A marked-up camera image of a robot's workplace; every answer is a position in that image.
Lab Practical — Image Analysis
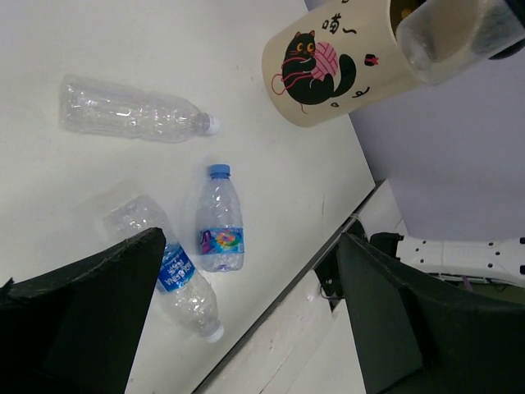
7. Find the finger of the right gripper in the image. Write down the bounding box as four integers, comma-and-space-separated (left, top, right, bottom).
489, 0, 524, 60

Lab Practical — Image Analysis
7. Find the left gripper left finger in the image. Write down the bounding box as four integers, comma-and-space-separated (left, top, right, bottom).
1, 227, 166, 393

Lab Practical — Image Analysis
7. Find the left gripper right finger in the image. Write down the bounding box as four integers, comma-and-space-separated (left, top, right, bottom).
337, 235, 524, 393

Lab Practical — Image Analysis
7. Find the clear jar silver lid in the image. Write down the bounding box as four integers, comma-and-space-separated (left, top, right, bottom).
395, 0, 525, 86

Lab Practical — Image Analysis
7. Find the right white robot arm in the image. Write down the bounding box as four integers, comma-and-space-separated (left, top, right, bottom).
369, 1, 524, 286

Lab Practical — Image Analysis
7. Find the beige cat bin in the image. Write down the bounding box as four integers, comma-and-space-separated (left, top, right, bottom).
262, 0, 421, 127

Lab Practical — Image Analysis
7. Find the blue label crushed bottle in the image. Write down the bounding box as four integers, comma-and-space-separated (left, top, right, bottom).
103, 195, 224, 343

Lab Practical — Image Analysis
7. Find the small bottle blue cap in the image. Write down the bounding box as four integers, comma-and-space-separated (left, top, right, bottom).
197, 164, 245, 273

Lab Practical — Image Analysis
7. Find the clear bottle white cap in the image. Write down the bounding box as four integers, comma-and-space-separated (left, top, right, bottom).
59, 75, 221, 144

